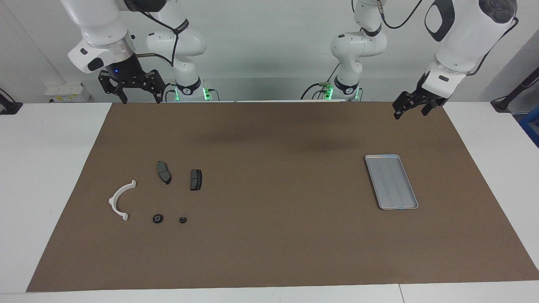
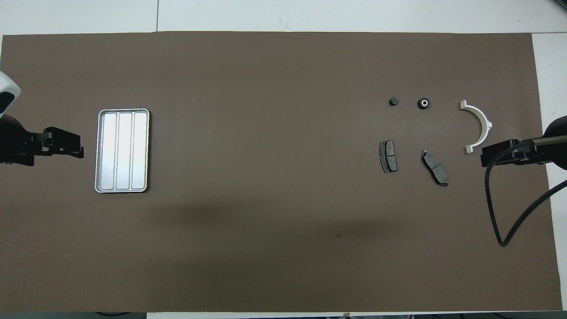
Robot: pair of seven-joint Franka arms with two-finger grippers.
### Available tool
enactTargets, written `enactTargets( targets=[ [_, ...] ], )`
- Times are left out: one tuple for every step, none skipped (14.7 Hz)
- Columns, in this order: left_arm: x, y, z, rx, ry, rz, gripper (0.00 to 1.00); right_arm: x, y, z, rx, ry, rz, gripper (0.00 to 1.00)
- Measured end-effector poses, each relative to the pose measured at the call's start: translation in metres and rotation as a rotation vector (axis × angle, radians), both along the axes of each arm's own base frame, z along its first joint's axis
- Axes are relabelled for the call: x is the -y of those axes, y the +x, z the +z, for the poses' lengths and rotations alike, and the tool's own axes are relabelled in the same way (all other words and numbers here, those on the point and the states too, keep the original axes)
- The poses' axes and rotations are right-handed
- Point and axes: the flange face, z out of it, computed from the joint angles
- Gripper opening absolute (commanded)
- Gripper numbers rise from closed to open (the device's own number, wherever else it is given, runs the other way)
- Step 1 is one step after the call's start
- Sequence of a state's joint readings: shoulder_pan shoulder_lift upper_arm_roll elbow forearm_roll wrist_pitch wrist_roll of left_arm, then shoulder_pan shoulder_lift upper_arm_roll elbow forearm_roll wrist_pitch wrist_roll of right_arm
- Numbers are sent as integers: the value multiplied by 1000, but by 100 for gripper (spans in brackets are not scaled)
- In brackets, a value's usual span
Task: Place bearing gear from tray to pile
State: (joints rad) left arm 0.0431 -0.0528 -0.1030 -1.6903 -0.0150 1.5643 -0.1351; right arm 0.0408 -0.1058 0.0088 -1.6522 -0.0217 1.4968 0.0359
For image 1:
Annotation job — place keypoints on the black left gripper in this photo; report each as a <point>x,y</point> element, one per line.
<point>429,94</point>

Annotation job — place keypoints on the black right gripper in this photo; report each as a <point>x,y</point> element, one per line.
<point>126,73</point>

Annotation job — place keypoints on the large black bearing gear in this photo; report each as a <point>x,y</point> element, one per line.
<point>158,218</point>

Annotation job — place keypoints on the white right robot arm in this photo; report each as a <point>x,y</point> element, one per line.
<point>97,21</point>

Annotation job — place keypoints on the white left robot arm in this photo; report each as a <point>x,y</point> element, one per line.
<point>463,38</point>

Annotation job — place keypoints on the silver metal tray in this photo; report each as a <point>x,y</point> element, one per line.
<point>391,183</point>

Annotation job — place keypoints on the white box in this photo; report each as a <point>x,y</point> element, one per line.
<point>65,92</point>

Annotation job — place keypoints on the black stand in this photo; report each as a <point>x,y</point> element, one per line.
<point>505,103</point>

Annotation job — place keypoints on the tapered dark brake pad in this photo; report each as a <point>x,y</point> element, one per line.
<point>164,171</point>

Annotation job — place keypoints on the rectangular dark brake pad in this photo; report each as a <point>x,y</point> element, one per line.
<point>196,179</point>

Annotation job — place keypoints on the blue crate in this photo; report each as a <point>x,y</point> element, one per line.
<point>531,126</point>

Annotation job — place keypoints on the brown table mat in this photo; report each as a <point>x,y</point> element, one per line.
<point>269,235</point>

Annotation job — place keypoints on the white semicircular bracket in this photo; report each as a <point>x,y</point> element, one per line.
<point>114,202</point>

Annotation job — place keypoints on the black clamp mount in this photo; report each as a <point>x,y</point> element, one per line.
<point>8,107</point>

